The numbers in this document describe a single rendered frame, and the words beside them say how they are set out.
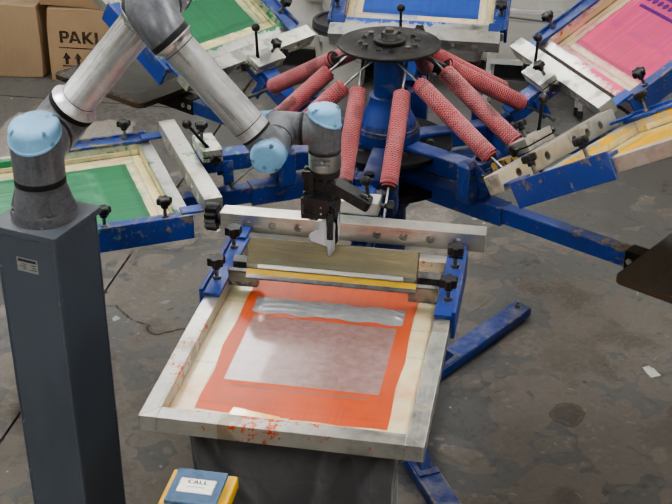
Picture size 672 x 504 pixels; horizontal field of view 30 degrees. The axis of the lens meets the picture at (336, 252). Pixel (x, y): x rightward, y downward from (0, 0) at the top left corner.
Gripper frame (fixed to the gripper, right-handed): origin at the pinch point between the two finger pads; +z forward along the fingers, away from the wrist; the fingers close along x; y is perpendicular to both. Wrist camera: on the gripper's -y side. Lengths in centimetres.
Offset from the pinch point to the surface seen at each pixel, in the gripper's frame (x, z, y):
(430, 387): 38.9, 10.4, -27.8
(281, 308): 8.2, 13.4, 11.3
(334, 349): 22.9, 13.8, -4.3
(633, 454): -79, 109, -82
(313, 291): -1.7, 13.7, 5.5
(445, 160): -71, 7, -19
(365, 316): 8.7, 13.0, -9.0
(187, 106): -125, 18, 74
